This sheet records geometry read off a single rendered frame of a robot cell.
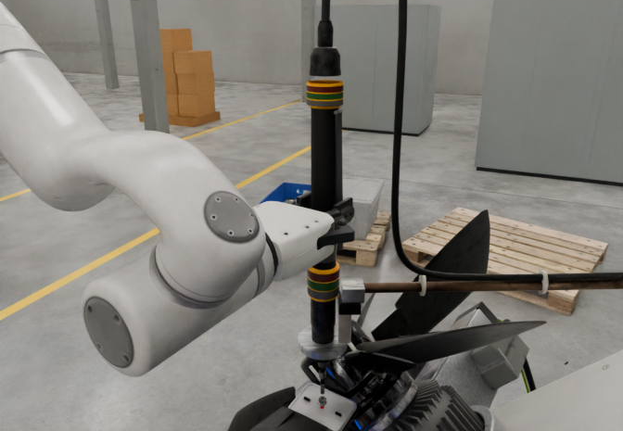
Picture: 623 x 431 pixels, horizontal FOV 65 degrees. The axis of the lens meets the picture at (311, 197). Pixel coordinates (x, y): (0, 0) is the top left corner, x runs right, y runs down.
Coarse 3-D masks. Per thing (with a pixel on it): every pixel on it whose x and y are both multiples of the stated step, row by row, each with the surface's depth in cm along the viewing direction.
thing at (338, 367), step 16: (352, 320) 82; (352, 336) 78; (368, 336) 82; (304, 368) 79; (320, 368) 77; (336, 368) 76; (352, 368) 76; (320, 384) 78; (336, 384) 76; (352, 384) 76; (368, 384) 77; (384, 384) 77; (400, 384) 76; (352, 400) 77; (368, 400) 76; (384, 400) 74; (368, 416) 74
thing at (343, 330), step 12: (348, 288) 66; (360, 288) 66; (348, 300) 66; (360, 300) 66; (348, 312) 66; (360, 312) 66; (348, 324) 67; (300, 336) 70; (336, 336) 70; (348, 336) 68; (300, 348) 68; (312, 348) 67; (324, 348) 67; (336, 348) 67; (324, 360) 67
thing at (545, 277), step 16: (400, 0) 55; (400, 16) 55; (400, 32) 56; (400, 48) 56; (400, 64) 57; (400, 80) 57; (400, 96) 58; (400, 112) 59; (400, 128) 59; (400, 144) 60; (400, 240) 65; (400, 256) 65; (416, 272) 66; (432, 272) 66; (544, 272) 67; (544, 288) 66
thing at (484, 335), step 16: (400, 336) 55; (416, 336) 51; (432, 336) 50; (448, 336) 56; (464, 336) 58; (480, 336) 59; (496, 336) 59; (368, 352) 50; (384, 352) 70; (400, 352) 69; (416, 352) 68; (432, 352) 67; (448, 352) 66
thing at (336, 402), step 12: (312, 384) 78; (300, 396) 76; (312, 396) 76; (324, 396) 76; (336, 396) 75; (300, 408) 74; (312, 408) 74; (324, 408) 74; (336, 408) 73; (348, 408) 73; (324, 420) 72; (336, 420) 71; (348, 420) 71
